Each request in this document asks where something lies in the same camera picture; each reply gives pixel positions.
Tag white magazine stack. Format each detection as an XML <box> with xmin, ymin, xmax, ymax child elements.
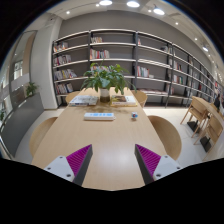
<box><xmin>68</xmin><ymin>94</ymin><xmax>99</xmax><ymax>107</ymax></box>

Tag light wooden side table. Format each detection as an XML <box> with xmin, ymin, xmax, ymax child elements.
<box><xmin>192</xmin><ymin>96</ymin><xmax>224</xmax><ymax>118</ymax></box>

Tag light wooden curved chair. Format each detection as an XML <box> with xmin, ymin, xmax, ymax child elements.
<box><xmin>133</xmin><ymin>89</ymin><xmax>148</xmax><ymax>108</ymax></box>
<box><xmin>29</xmin><ymin>116</ymin><xmax>58</xmax><ymax>158</ymax></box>
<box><xmin>65</xmin><ymin>90</ymin><xmax>81</xmax><ymax>104</ymax></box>
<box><xmin>147</xmin><ymin>115</ymin><xmax>183</xmax><ymax>161</ymax></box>

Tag person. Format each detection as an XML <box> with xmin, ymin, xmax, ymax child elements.
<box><xmin>214</xmin><ymin>94</ymin><xmax>224</xmax><ymax>111</ymax></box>

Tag grey shelf unit with books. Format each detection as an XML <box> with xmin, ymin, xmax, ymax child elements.
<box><xmin>51</xmin><ymin>28</ymin><xmax>224</xmax><ymax>109</ymax></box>

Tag white power strip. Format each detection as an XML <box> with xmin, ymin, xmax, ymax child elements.
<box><xmin>83</xmin><ymin>112</ymin><xmax>116</xmax><ymax>121</ymax></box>

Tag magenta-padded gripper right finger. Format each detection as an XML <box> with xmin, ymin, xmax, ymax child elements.
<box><xmin>134</xmin><ymin>144</ymin><xmax>183</xmax><ymax>185</ymax></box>

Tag round ceiling lights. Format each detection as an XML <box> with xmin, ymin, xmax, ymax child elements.
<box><xmin>64</xmin><ymin>0</ymin><xmax>210</xmax><ymax>53</ymax></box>

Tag green potted plant, white pot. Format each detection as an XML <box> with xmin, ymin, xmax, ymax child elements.
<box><xmin>81</xmin><ymin>61</ymin><xmax>134</xmax><ymax>103</ymax></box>

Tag yellow book stack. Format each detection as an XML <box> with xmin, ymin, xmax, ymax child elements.
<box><xmin>110</xmin><ymin>94</ymin><xmax>138</xmax><ymax>107</ymax></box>

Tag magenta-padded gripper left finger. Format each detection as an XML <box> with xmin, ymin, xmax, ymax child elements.
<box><xmin>43</xmin><ymin>144</ymin><xmax>93</xmax><ymax>187</ymax></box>

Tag small green floor plant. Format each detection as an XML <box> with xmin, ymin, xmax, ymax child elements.
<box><xmin>25</xmin><ymin>82</ymin><xmax>38</xmax><ymax>98</ymax></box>

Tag wooden slat-back chair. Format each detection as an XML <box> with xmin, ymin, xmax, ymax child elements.
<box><xmin>194</xmin><ymin>114</ymin><xmax>224</xmax><ymax>153</ymax></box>
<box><xmin>180</xmin><ymin>98</ymin><xmax>208</xmax><ymax>138</ymax></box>

